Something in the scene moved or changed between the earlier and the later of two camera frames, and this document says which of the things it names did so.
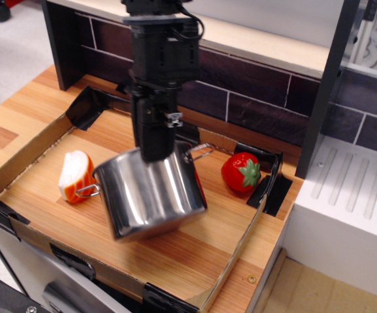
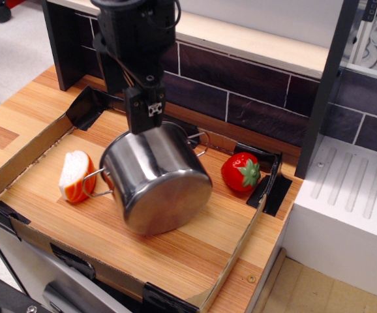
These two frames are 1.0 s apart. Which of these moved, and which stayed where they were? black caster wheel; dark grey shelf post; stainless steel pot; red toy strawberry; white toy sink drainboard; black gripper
Moved: black gripper; stainless steel pot
Stayed: white toy sink drainboard; dark grey shelf post; black caster wheel; red toy strawberry
